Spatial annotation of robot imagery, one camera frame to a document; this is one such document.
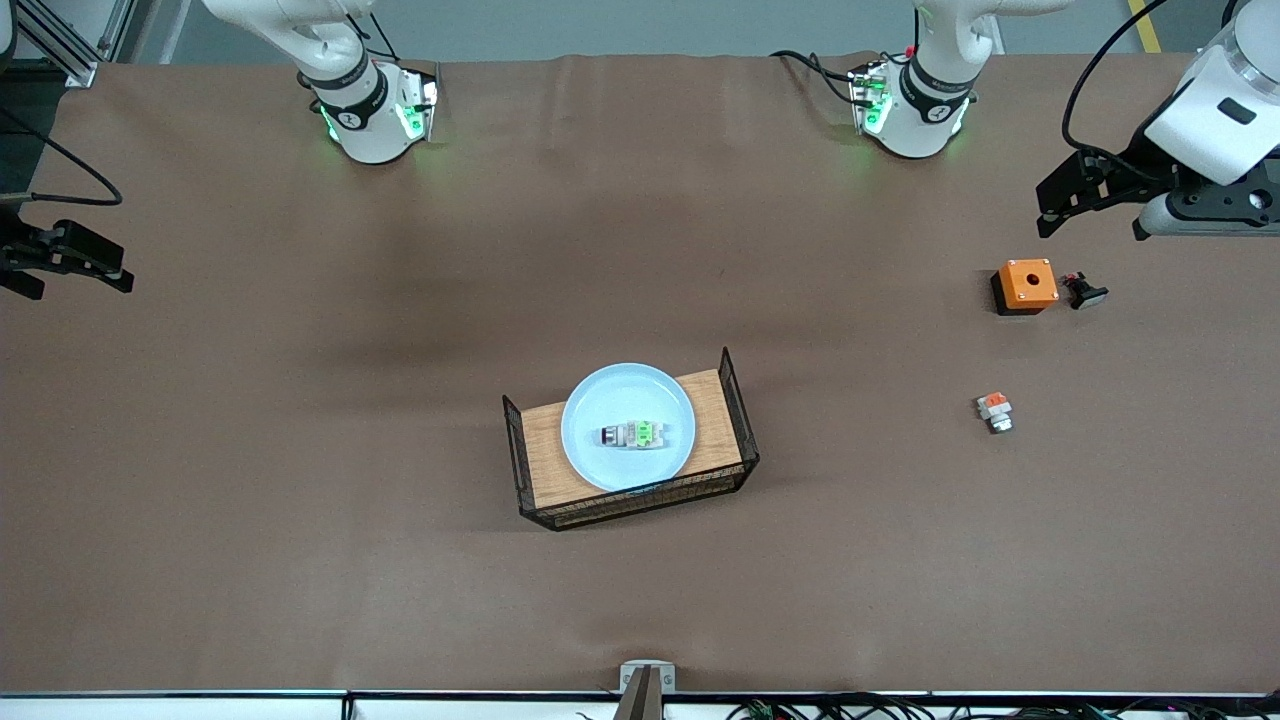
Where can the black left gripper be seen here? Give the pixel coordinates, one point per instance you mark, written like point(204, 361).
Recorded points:
point(1140, 164)

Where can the orange button box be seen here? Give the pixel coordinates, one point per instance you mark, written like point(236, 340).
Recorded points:
point(1025, 285)

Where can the orange grey contact block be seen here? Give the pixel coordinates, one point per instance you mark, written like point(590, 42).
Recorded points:
point(995, 410)

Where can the brown table cover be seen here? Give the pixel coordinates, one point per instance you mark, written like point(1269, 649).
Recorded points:
point(300, 560)

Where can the black push button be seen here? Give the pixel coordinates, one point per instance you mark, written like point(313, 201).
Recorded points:
point(1085, 292)

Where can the grey metal camera bracket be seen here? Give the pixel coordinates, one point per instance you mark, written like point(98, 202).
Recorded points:
point(648, 680)

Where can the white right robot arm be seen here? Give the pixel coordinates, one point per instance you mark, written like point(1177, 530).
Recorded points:
point(370, 130)

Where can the green grey contact block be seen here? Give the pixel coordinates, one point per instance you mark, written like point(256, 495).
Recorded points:
point(640, 435)

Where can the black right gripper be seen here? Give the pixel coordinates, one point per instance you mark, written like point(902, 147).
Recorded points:
point(22, 248)

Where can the aluminium frame profile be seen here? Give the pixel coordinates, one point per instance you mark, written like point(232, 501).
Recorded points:
point(70, 50)

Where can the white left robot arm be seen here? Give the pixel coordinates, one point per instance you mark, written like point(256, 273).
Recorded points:
point(920, 120)

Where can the light blue round plate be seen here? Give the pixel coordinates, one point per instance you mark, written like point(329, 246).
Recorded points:
point(628, 395)

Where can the white table edge rail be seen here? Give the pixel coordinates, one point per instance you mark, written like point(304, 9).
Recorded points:
point(150, 708)

